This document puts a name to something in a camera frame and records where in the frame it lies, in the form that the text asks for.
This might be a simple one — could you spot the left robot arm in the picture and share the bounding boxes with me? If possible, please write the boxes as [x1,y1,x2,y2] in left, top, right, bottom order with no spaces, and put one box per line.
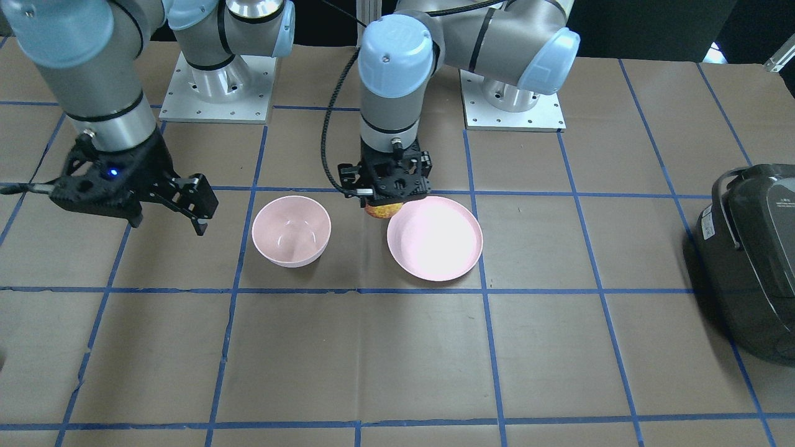
[320,1,581,207]

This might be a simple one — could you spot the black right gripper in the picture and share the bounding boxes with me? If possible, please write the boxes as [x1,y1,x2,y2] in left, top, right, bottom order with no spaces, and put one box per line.
[48,131,219,237]

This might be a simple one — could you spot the pink bowl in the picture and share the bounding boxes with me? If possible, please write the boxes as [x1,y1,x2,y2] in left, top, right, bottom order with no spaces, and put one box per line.
[251,195,332,268]

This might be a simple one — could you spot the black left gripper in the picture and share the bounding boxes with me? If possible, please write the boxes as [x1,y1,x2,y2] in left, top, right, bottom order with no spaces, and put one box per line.
[337,138,434,205]

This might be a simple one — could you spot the black rice cooker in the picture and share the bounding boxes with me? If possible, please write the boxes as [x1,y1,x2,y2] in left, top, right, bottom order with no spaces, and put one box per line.
[694,164,794,367]

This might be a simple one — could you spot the pink plate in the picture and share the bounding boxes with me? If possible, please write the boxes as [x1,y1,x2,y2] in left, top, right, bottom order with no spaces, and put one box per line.
[386,196,484,282]

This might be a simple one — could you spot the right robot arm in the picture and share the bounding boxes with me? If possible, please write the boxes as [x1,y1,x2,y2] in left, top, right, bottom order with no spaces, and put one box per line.
[2,1,296,235]

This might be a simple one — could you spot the red yellow apple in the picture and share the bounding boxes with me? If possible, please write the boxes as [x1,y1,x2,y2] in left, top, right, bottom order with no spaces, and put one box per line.
[364,202,404,220]

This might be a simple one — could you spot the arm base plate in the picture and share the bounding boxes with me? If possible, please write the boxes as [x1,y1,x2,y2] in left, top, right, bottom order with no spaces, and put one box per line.
[159,54,279,125]
[459,70,567,132]

